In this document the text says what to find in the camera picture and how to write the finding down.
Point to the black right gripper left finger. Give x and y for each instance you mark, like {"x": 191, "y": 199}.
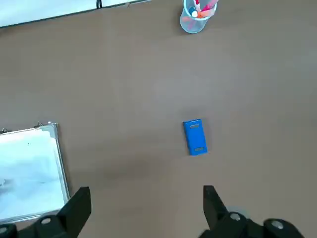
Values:
{"x": 64, "y": 218}

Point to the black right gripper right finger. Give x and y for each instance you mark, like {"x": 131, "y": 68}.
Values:
{"x": 223, "y": 223}

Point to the blue plastic eraser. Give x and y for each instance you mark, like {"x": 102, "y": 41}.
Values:
{"x": 195, "y": 137}

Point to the blue marker white tip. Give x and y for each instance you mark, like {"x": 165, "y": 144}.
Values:
{"x": 194, "y": 13}

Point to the red capped white marker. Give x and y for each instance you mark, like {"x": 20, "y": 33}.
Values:
{"x": 197, "y": 4}

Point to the silver framed whiteboard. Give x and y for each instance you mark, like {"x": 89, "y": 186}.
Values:
{"x": 27, "y": 171}

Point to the clear plastic pen cup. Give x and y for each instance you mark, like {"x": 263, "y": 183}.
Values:
{"x": 193, "y": 24}

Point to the red marker pen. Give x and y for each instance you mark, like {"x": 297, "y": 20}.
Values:
{"x": 208, "y": 8}

